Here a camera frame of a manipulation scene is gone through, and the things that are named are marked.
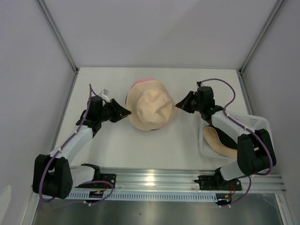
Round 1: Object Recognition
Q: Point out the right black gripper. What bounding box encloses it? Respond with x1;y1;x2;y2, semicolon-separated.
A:
176;91;204;114

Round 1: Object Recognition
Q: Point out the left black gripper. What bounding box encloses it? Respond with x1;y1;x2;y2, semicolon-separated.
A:
97;98;131;123

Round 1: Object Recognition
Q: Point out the beige bucket hat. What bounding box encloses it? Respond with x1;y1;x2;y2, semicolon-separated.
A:
126;79;176;131

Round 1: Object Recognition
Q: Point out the pink bucket hat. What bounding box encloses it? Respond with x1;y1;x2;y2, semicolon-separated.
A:
131;78;169;130

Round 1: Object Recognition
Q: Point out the black and beige hat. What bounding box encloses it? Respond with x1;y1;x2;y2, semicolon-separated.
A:
203;126;237;158

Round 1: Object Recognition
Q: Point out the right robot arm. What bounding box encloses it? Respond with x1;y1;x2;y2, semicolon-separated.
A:
176;86;277;190

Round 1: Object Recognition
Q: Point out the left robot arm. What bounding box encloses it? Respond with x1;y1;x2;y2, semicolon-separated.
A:
32;96;131;199

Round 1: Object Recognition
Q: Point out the white plastic basket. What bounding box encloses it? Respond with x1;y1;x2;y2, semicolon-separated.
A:
199;111;272;160

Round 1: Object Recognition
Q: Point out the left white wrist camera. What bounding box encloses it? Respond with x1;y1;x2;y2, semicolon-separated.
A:
99;89;110;103

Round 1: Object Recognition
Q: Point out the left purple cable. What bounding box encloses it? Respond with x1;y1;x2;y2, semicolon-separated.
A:
38;83;94;203

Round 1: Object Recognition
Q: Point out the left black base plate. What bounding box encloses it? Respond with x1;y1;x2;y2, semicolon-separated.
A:
100;173;117;186

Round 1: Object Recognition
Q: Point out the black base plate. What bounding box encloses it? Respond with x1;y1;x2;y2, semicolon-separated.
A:
100;173;117;186
194;175;242;191

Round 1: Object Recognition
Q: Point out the aluminium mounting rail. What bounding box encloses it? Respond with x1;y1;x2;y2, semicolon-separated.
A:
100;167;286;194

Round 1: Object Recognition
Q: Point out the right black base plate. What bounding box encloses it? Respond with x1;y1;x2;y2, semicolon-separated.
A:
194;175;242;191

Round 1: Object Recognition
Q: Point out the white slotted cable duct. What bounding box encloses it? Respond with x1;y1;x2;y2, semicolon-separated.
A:
67;191;229;203

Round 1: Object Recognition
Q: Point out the right aluminium frame post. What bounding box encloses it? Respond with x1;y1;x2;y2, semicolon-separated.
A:
239;0;286;76

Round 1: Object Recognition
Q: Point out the aluminium frame post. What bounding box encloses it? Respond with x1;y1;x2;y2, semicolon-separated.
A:
239;0;286;76
35;0;78;74

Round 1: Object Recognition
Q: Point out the left aluminium frame post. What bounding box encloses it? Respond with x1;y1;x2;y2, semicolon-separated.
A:
35;0;78;74

